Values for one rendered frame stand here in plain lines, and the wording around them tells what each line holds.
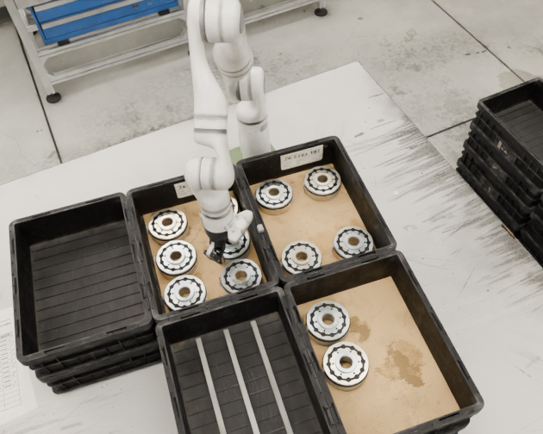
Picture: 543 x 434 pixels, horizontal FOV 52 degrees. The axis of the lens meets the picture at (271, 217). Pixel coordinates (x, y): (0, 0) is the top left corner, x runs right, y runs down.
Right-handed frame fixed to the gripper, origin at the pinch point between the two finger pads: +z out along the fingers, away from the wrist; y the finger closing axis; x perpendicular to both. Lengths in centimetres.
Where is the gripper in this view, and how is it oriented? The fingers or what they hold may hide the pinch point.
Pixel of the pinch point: (224, 251)
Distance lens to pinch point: 144.6
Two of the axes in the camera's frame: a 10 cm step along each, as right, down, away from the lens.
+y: -4.4, 7.4, -5.1
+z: 0.4, 5.8, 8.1
